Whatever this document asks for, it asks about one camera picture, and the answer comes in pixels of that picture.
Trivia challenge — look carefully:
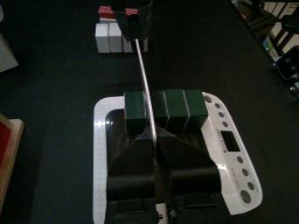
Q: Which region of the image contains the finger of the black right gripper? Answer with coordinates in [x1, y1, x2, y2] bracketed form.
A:
[136, 0, 155, 41]
[113, 12, 138, 41]

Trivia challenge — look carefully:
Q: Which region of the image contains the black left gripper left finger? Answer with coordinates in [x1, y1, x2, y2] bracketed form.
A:
[104, 127, 159, 224]

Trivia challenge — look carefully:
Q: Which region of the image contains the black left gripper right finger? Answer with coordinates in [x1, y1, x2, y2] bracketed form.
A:
[157, 129, 235, 224]

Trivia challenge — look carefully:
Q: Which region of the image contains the silver metal rod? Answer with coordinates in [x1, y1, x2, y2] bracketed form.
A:
[133, 38, 173, 218]

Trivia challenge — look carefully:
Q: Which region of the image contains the green toy sushi piece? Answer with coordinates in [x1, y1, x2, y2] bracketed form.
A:
[122, 90, 149, 136]

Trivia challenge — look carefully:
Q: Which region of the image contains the green toy sushi roll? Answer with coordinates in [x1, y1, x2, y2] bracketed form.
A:
[149, 88, 209, 134]

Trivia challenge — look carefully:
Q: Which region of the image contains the red-striped toy sushi piece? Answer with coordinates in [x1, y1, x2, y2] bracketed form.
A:
[124, 7, 140, 17]
[97, 5, 117, 25]

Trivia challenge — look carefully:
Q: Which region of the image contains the white toy rice block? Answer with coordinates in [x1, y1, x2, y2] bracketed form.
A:
[94, 23, 110, 54]
[108, 22, 125, 53]
[121, 35, 136, 53]

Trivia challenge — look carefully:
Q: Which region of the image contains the white toy kitchen scale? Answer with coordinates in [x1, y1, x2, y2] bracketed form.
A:
[92, 91, 264, 224]

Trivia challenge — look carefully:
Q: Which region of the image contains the wooden box with red drawer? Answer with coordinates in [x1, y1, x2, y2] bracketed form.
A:
[0, 113, 25, 215]

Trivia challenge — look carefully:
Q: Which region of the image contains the black stool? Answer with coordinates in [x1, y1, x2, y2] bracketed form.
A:
[267, 13, 299, 57]

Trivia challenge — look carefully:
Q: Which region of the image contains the black table-level camera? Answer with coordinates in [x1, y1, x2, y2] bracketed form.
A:
[273, 45, 299, 81]

